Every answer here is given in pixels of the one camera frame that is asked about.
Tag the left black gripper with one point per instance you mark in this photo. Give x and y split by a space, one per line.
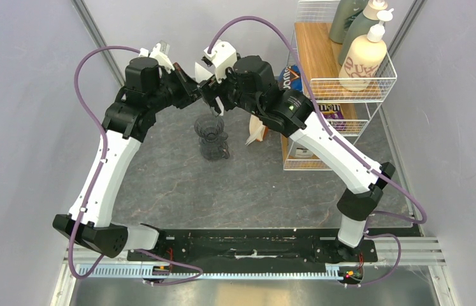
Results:
187 98

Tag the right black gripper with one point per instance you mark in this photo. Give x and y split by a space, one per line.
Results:
211 89

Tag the dark transparent coffee dripper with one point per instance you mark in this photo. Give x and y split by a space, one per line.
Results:
210 130

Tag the white paper coffee filter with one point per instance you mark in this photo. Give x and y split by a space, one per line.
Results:
202 74

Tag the clear glass carafe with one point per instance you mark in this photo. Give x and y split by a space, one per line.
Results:
215 150

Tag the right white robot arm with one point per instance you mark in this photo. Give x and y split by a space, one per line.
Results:
249 83

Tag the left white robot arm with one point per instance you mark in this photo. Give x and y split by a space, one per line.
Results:
150 87

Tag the stack of paper filters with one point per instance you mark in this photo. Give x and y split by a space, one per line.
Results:
257 130

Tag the blue Doritos chip bag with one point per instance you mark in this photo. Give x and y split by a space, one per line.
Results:
290 78

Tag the yellow M&M's candy bag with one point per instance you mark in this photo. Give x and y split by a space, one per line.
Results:
334 115

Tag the cream pump bottle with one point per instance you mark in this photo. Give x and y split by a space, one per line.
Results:
363 59

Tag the dark green bottle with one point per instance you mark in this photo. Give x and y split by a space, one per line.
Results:
346 12

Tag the green pump bottle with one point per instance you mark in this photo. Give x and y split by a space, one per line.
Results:
361 25

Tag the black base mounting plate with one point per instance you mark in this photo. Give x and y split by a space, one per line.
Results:
266 251

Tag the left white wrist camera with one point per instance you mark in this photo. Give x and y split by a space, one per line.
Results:
160 54

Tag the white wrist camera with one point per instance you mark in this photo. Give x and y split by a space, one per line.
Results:
222 56
160 54

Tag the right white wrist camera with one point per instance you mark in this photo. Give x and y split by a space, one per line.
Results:
222 56

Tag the white wire shelf rack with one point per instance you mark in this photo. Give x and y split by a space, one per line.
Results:
318 56

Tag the aluminium frame rail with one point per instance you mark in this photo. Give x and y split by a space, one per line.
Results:
411 271

